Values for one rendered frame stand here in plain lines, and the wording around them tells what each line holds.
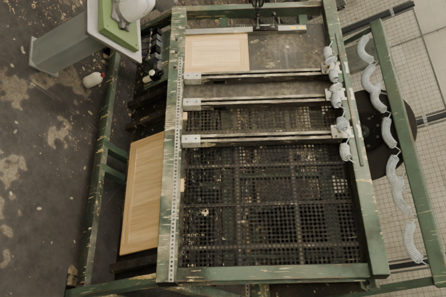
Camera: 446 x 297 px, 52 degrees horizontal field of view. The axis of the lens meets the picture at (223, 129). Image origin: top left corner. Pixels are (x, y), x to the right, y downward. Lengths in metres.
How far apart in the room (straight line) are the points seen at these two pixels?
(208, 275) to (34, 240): 1.18
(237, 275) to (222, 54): 1.68
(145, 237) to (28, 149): 0.99
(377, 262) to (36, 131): 2.39
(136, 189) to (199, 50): 1.16
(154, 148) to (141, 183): 0.28
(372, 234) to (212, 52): 1.76
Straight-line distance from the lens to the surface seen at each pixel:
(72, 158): 3.58
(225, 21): 3.83
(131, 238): 3.33
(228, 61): 3.48
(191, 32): 3.67
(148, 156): 3.50
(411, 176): 3.41
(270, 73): 3.36
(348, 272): 2.79
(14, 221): 3.18
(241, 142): 3.04
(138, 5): 3.09
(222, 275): 2.72
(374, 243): 2.82
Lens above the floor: 2.56
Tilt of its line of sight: 27 degrees down
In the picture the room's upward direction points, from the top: 71 degrees clockwise
